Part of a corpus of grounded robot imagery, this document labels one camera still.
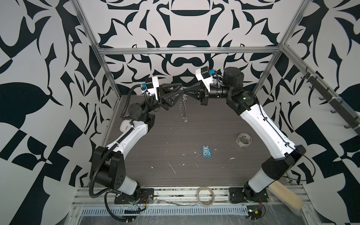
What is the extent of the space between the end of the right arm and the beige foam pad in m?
0.62

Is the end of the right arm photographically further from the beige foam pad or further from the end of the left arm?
the beige foam pad

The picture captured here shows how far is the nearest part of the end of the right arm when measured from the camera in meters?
0.54

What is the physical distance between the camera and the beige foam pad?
27.7 inches

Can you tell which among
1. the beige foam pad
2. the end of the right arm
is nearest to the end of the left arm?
the end of the right arm
